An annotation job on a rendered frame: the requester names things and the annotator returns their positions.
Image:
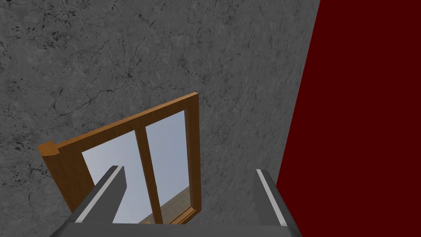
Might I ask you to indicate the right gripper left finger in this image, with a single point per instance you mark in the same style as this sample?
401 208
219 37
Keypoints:
107 197

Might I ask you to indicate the wooden framed window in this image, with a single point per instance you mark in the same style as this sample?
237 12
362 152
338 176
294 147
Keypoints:
69 171

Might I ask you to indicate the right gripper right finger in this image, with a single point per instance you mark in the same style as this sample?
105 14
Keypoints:
271 200

